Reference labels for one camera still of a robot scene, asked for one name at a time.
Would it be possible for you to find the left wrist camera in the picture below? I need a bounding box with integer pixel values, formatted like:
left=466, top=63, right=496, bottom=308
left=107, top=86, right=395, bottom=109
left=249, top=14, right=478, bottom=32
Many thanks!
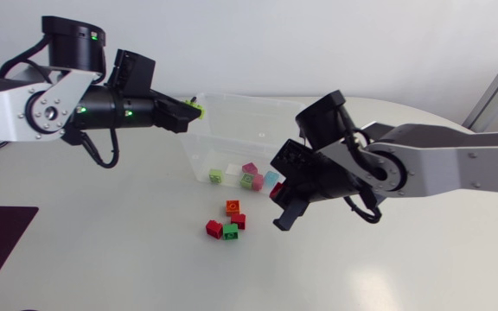
left=105, top=48, right=156, bottom=98

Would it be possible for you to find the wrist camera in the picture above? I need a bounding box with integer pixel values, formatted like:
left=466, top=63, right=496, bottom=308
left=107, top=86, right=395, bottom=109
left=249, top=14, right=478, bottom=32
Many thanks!
left=105, top=48, right=156, bottom=98
left=269, top=138, right=333, bottom=181

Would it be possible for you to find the clear plastic container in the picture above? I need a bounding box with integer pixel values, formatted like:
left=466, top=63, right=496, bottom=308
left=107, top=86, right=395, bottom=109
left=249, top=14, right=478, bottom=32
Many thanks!
left=179, top=92, right=309, bottom=194

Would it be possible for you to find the lime green toy brick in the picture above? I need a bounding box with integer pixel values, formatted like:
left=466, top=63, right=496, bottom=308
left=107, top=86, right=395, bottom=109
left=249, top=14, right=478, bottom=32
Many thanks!
left=183, top=98, right=207, bottom=120

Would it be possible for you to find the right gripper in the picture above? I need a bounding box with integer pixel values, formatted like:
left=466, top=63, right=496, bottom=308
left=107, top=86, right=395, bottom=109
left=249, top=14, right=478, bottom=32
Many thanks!
left=272, top=165, right=363, bottom=232

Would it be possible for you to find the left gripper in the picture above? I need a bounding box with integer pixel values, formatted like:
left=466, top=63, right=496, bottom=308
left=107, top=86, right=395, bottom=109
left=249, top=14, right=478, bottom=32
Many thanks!
left=147, top=88, right=203, bottom=134

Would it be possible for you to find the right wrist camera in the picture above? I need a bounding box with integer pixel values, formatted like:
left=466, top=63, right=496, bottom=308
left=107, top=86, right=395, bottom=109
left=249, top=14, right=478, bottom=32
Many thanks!
left=269, top=138, right=333, bottom=181

